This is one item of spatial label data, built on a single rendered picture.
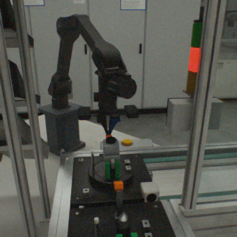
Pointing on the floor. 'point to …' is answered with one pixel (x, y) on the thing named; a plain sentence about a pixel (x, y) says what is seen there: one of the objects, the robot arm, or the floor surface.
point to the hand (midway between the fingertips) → (108, 127)
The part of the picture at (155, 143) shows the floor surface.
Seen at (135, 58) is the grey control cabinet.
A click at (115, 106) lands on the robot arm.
